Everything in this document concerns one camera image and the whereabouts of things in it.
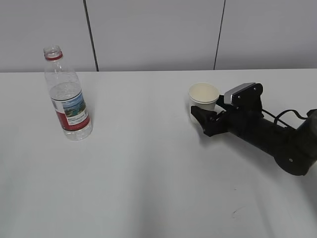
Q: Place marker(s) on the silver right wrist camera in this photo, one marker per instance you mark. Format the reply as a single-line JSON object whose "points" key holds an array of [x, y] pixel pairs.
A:
{"points": [[245, 95]]}

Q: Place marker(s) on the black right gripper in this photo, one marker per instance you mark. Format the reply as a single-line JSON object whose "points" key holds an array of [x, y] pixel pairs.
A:
{"points": [[236, 120]]}

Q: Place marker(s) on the white paper cup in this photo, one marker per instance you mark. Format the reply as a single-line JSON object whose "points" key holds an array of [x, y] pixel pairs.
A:
{"points": [[204, 96]]}

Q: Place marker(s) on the clear plastic water bottle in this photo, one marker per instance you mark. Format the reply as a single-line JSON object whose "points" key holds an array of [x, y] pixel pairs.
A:
{"points": [[66, 95]]}

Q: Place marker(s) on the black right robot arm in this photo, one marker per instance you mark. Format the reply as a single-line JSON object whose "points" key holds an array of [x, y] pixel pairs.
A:
{"points": [[293, 149]]}

